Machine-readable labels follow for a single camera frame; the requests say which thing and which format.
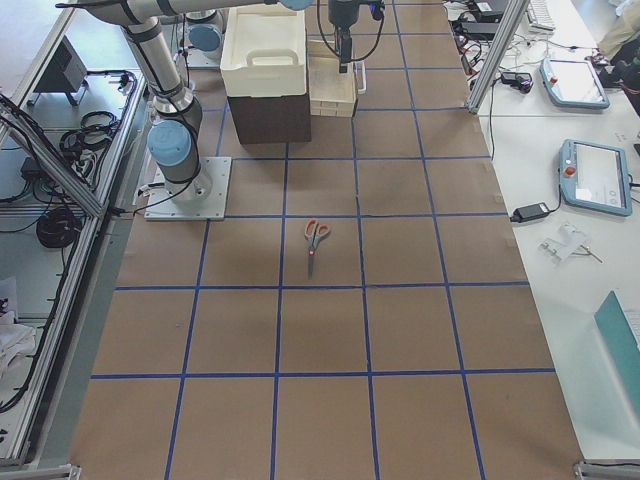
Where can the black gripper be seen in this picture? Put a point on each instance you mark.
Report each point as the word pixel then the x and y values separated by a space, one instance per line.
pixel 344 14

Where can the wooden drawer with white handle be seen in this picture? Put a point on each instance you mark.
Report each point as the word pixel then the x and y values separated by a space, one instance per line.
pixel 331 93

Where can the grey orange scissors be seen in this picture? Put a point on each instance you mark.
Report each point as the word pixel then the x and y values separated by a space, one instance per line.
pixel 315 232

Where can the white foam tray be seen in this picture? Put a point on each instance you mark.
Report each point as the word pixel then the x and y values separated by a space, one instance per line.
pixel 264 52

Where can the dark brown wooden cabinet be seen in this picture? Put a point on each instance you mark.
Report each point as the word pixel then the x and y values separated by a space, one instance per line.
pixel 263 120

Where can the upper blue teach pendant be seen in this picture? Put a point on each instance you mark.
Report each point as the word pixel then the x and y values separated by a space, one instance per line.
pixel 573 84

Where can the blue teach pendant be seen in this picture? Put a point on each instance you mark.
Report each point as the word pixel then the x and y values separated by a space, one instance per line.
pixel 595 177
pixel 573 84

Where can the black power adapter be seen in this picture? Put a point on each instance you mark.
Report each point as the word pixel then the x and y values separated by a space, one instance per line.
pixel 531 212

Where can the black box on stand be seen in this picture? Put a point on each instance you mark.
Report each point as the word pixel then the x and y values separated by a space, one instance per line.
pixel 65 73

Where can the lower blue teach pendant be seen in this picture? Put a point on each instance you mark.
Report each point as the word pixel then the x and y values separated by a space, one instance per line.
pixel 595 177

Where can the teal board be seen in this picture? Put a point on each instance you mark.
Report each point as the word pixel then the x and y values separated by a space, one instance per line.
pixel 619 378

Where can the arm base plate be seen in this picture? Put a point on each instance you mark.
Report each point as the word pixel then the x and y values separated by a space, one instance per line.
pixel 204 199
pixel 199 59

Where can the aluminium frame post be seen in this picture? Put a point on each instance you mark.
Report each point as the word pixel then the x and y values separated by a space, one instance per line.
pixel 505 32

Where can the clear plastic bracket parts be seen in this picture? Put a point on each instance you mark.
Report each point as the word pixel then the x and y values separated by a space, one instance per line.
pixel 571 242

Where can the aluminium frame rail left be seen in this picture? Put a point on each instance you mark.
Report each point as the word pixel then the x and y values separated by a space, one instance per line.
pixel 25 131

